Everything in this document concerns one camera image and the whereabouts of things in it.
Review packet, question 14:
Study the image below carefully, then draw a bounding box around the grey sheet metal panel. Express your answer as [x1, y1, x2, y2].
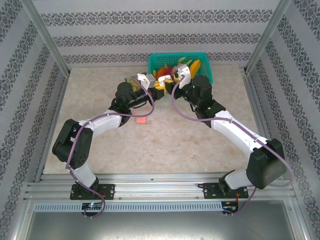
[24, 199, 307, 240]

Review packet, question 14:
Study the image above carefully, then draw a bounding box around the yellow toy banana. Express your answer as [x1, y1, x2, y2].
[188, 59, 202, 75]

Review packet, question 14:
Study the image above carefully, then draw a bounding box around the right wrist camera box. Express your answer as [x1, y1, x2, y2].
[174, 63, 193, 83]

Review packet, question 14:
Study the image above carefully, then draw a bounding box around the small circuit board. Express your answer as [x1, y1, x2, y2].
[222, 202, 240, 213]
[81, 202, 103, 210]

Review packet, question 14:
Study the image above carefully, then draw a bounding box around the right small circuit board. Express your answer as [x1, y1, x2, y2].
[222, 202, 240, 213]

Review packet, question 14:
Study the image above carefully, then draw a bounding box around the slotted grey cable duct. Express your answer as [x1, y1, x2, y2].
[33, 201, 223, 213]

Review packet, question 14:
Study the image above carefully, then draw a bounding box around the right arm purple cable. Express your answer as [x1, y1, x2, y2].
[171, 76, 295, 216]

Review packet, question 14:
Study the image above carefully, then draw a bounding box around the left small circuit board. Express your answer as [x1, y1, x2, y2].
[81, 202, 103, 210]

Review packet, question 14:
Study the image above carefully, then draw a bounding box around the teal plastic basket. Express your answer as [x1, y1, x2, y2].
[147, 51, 214, 86]

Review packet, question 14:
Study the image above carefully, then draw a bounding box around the aluminium side rail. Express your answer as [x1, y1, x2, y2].
[34, 72, 71, 183]
[241, 67, 286, 181]

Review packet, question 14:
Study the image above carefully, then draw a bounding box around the green fruit candy bag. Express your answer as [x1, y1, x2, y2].
[124, 76, 141, 94]

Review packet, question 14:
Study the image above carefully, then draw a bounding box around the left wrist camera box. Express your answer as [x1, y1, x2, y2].
[136, 72, 156, 89]

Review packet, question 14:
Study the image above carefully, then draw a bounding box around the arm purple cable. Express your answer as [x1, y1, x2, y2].
[171, 76, 295, 216]
[65, 76, 155, 219]

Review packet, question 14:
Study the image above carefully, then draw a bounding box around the aluminium mounting rail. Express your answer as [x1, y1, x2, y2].
[23, 173, 298, 201]

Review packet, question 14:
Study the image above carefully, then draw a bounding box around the pink toy dragon fruit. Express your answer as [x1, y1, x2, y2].
[163, 64, 180, 76]

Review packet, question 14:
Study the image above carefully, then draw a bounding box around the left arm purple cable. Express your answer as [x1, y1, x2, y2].
[65, 76, 155, 219]

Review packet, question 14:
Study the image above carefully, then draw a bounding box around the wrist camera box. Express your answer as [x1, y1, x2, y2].
[136, 72, 156, 89]
[174, 63, 193, 83]

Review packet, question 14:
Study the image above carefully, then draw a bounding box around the aluminium frame post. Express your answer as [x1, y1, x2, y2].
[19, 0, 71, 76]
[244, 0, 300, 73]

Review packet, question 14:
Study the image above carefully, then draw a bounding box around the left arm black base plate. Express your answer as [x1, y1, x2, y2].
[69, 183, 116, 201]

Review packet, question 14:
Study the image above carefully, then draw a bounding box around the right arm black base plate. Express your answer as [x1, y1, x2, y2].
[202, 182, 250, 200]

